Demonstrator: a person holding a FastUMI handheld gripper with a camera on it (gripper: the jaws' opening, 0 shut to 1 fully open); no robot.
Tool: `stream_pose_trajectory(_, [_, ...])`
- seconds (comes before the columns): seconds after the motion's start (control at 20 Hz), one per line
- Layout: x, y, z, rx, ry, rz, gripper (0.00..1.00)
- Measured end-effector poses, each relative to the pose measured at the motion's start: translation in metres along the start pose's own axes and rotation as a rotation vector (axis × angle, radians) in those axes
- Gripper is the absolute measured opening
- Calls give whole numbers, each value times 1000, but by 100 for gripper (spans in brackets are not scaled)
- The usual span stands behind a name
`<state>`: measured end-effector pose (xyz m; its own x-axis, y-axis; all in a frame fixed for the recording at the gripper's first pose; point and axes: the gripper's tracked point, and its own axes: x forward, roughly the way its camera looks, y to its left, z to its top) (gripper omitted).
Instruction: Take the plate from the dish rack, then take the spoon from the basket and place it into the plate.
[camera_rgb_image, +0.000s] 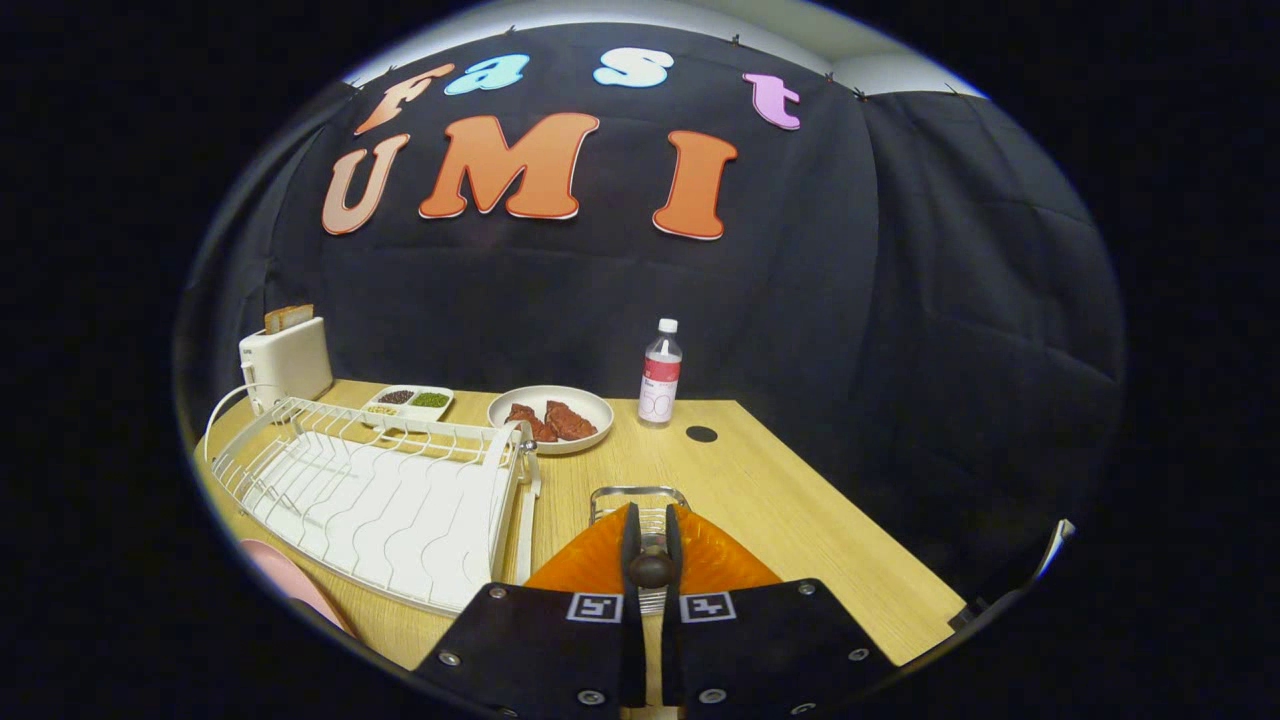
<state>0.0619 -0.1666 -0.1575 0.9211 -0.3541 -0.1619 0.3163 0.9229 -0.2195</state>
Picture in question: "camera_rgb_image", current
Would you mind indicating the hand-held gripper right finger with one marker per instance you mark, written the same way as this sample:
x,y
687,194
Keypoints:
x,y
673,535

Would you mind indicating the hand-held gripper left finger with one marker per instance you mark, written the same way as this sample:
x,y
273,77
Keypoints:
x,y
630,535

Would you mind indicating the pink plate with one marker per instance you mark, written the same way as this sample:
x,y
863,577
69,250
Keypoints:
x,y
290,580

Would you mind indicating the white plate with meat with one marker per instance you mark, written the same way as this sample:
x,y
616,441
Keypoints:
x,y
590,405

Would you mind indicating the white divided bean dish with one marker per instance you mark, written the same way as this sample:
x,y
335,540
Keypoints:
x,y
420,415

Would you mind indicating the black table grommet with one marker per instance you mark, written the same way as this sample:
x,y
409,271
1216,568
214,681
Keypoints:
x,y
702,434

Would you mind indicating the red meat piece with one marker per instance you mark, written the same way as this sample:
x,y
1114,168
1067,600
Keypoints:
x,y
572,420
528,423

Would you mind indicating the clear red-label water bottle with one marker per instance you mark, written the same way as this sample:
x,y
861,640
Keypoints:
x,y
660,385

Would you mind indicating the white toaster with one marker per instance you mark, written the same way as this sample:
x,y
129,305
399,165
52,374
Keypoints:
x,y
290,365

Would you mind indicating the brown toast slice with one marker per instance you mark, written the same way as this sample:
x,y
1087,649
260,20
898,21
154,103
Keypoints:
x,y
288,319

